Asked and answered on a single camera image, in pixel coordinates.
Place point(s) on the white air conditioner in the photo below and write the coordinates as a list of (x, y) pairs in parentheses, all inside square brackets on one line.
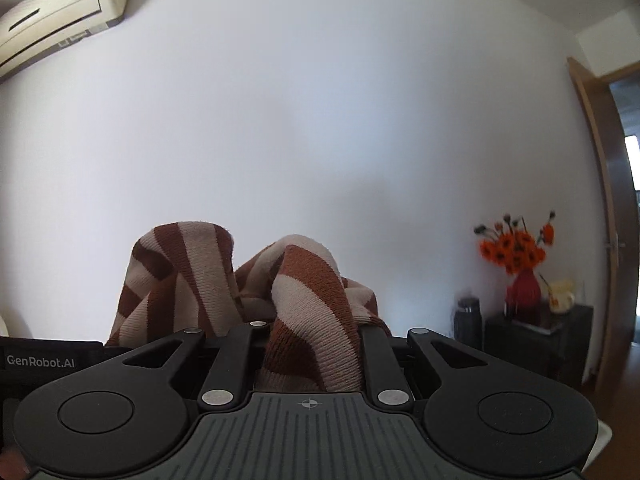
[(60, 10)]

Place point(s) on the black cabinet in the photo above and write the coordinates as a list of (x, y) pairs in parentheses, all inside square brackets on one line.
[(530, 345)]

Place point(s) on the brown white striped sweater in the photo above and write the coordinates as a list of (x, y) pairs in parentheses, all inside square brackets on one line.
[(310, 300)]

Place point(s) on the dark brown door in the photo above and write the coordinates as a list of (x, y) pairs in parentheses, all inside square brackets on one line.
[(617, 160)]

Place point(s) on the red vase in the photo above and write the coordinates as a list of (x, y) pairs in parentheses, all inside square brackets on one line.
[(524, 290)]

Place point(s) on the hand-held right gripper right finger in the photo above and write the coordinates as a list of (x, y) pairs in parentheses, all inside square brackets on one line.
[(380, 355)]

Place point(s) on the yellow glass jug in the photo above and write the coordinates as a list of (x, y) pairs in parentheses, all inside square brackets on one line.
[(561, 297)]

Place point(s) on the black thermos bottle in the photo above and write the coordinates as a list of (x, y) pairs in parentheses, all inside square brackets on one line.
[(467, 322)]

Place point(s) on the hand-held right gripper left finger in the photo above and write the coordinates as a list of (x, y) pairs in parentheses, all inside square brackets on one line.
[(240, 350)]

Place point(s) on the wooden door frame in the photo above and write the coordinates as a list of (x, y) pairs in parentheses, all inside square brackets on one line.
[(590, 125)]

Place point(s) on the person's left hand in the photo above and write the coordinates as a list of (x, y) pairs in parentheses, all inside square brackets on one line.
[(12, 467)]

